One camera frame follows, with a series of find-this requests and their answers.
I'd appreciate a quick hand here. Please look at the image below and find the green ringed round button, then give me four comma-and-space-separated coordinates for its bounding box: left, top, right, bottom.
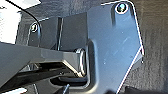
114, 1, 130, 15

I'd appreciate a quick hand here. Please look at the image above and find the thick grey robot torso limb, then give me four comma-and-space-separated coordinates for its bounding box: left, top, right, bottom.
0, 41, 89, 94

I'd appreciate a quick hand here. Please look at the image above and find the small round base socket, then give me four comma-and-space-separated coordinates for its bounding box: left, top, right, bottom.
29, 23, 39, 33

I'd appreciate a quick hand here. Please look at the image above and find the thin black base cable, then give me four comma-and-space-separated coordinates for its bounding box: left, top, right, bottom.
5, 0, 42, 38

